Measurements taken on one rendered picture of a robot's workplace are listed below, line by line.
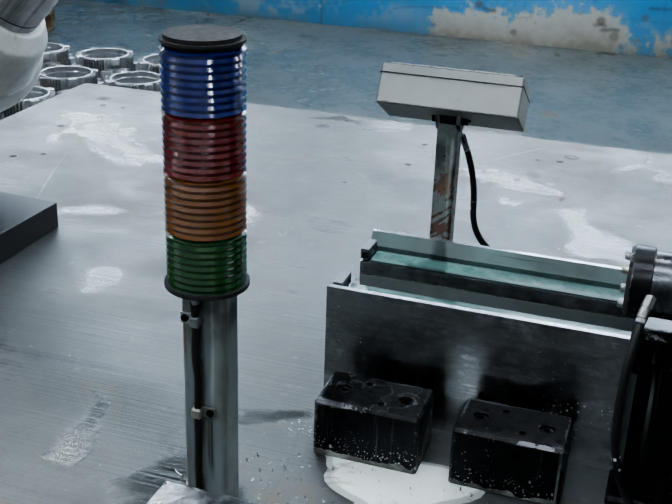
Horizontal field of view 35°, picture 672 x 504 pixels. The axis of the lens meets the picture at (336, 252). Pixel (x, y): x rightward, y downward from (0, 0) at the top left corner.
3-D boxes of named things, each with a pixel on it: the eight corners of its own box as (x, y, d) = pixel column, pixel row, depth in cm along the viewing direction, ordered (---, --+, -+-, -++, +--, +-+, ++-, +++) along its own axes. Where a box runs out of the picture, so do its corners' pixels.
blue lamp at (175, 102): (260, 102, 75) (260, 40, 74) (225, 124, 70) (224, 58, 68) (184, 93, 77) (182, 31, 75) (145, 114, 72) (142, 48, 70)
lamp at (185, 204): (259, 219, 79) (259, 162, 77) (226, 248, 74) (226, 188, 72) (187, 207, 81) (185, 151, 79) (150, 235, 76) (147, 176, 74)
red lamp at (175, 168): (259, 162, 77) (260, 102, 75) (226, 188, 72) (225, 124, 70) (185, 151, 79) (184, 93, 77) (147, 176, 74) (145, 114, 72)
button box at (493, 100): (524, 132, 126) (532, 90, 127) (518, 118, 119) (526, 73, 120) (387, 115, 131) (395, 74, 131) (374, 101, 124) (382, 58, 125)
